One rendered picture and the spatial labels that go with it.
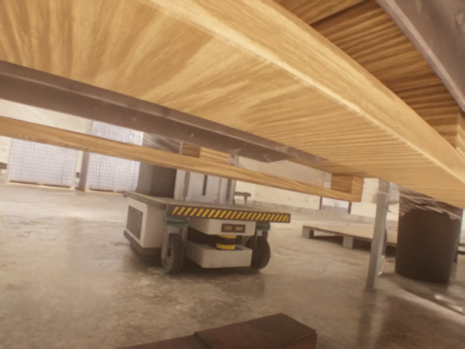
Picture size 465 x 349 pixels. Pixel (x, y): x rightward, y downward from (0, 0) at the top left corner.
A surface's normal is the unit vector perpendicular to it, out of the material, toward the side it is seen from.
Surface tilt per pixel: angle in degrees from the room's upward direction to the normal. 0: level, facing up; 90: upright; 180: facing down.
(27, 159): 90
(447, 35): 90
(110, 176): 89
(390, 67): 178
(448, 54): 90
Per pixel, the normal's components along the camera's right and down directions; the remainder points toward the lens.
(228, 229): 0.51, 0.04
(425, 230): -0.64, -0.04
